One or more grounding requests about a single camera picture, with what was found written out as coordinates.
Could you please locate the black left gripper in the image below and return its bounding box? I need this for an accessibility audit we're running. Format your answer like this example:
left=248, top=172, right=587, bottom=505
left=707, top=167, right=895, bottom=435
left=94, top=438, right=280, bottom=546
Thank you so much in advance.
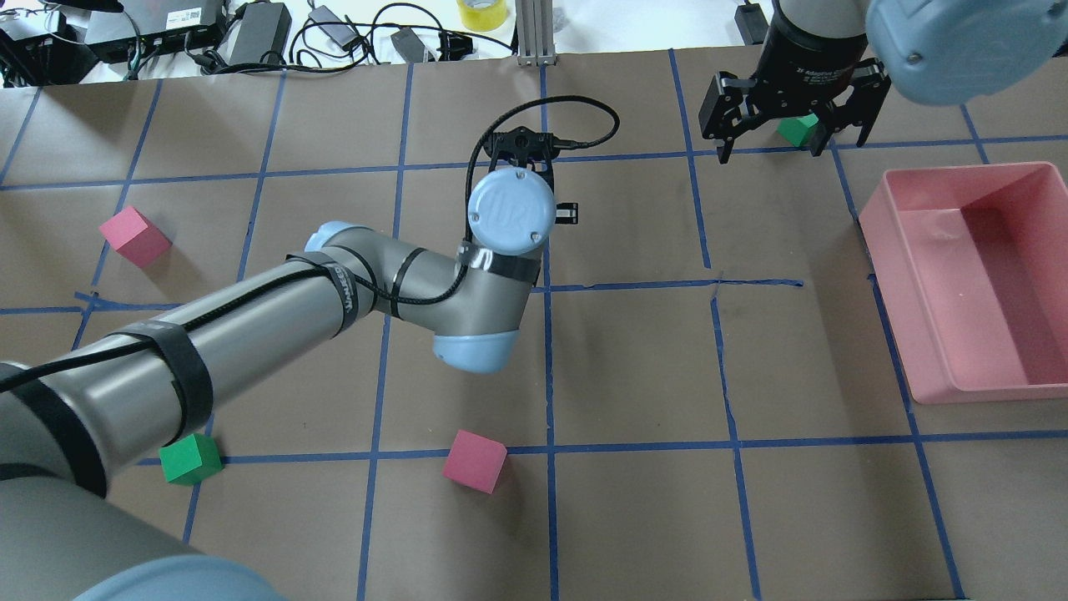
left=487, top=127, right=580, bottom=225

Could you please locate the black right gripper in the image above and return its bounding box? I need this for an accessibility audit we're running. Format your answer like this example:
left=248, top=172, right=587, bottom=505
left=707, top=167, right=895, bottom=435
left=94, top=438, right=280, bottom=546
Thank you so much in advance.
left=698, top=17, right=891, bottom=164

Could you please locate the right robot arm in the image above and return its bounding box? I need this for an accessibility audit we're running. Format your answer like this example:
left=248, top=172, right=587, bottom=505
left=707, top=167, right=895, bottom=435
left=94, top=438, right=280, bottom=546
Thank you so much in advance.
left=698, top=1, right=1067, bottom=164

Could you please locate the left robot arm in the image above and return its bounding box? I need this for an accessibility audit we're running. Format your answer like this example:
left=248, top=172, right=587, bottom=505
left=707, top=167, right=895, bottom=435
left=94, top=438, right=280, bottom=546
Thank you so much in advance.
left=1, top=127, right=582, bottom=600

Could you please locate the green cube near bin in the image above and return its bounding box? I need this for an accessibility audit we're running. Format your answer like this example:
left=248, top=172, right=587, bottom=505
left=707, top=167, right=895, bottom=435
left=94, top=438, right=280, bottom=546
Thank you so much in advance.
left=778, top=114, right=819, bottom=149

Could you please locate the yellow tape roll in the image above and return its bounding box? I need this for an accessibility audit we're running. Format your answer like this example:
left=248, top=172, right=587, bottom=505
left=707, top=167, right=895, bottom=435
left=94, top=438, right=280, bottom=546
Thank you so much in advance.
left=456, top=0, right=508, bottom=32

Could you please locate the pink plastic bin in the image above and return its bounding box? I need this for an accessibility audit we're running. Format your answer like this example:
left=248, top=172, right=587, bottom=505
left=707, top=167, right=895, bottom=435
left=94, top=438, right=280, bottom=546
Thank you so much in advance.
left=859, top=161, right=1067, bottom=404

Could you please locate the pink cube centre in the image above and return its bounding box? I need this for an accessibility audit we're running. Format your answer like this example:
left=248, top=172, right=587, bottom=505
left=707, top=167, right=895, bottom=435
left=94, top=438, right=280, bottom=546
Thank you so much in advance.
left=441, top=430, right=508, bottom=494

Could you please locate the black power adapter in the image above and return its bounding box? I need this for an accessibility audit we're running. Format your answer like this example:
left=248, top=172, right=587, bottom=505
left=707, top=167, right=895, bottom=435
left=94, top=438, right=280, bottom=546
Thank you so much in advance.
left=226, top=1, right=290, bottom=65

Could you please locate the pink cube far corner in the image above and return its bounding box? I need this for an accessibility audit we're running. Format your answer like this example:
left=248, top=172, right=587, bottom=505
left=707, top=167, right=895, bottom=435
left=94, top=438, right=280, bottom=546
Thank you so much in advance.
left=98, top=206, right=172, bottom=269

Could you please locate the green cube near base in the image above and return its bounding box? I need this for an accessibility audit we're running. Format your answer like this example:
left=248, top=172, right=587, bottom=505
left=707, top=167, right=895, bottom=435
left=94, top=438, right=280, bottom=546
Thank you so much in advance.
left=158, top=432, right=224, bottom=487

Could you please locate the aluminium frame post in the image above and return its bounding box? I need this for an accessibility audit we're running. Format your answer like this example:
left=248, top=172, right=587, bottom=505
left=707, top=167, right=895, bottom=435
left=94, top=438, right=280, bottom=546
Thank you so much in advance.
left=515, top=0, right=557, bottom=66

